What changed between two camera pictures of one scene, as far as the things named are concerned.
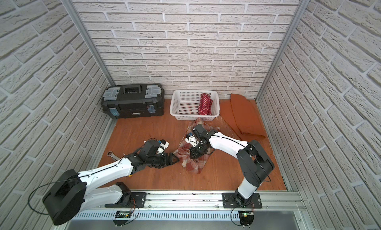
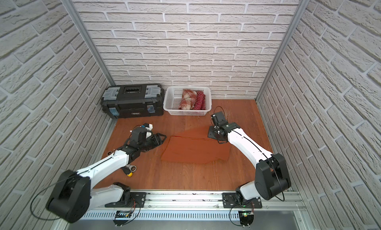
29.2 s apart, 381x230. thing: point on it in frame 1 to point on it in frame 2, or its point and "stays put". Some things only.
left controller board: [121, 214] stays put
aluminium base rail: [275, 201] stays put
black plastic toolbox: [135, 100] stays put
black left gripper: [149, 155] to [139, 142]
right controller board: [246, 217] stays put
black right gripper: [195, 154] to [211, 134]
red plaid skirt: [182, 152] to [188, 99]
